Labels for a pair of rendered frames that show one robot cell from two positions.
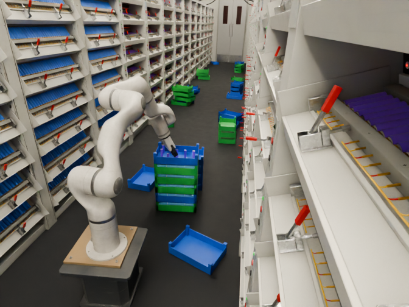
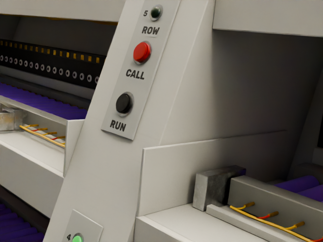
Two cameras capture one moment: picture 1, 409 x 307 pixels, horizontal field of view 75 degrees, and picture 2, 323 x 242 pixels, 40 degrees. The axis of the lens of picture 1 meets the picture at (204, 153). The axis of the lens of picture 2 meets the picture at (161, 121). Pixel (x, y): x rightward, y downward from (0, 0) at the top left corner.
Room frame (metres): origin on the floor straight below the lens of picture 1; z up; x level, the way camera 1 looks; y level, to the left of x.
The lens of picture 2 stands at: (0.32, 0.11, 0.99)
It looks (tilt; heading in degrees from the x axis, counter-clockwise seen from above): 2 degrees up; 307
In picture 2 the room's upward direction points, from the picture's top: 19 degrees clockwise
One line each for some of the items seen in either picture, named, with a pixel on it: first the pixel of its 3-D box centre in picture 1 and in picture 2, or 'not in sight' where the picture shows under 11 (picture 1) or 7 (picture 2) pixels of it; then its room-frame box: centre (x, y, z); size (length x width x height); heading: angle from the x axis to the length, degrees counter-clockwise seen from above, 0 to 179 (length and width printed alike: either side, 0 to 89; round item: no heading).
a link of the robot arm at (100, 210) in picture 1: (92, 192); not in sight; (0.97, 0.49, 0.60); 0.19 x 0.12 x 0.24; 76
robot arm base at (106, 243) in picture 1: (104, 231); not in sight; (0.96, 0.45, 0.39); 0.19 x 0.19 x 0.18
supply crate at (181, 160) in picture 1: (177, 153); not in sight; (1.71, 0.19, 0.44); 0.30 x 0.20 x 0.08; 89
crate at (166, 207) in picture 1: (177, 199); not in sight; (1.71, 0.19, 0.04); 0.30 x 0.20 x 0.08; 89
